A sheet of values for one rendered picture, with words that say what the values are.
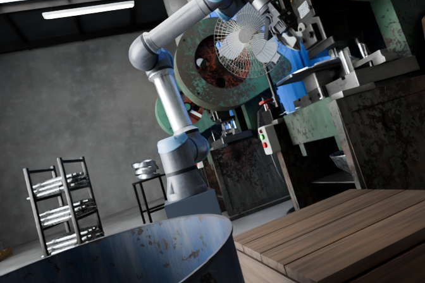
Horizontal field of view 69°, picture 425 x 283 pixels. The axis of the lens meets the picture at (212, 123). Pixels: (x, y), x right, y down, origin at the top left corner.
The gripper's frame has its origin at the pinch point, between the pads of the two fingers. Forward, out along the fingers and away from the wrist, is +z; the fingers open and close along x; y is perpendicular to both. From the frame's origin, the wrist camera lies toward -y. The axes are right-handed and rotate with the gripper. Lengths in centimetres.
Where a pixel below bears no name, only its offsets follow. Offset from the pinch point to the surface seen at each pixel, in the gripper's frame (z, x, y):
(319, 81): 16.3, 2.1, -4.8
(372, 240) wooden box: 29, -60, 55
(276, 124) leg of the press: 21.9, -11.0, -31.7
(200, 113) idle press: -8, 67, -321
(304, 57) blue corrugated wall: 21, 147, -174
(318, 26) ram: -0.8, 19.6, -4.0
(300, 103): 21.9, 2.7, -26.2
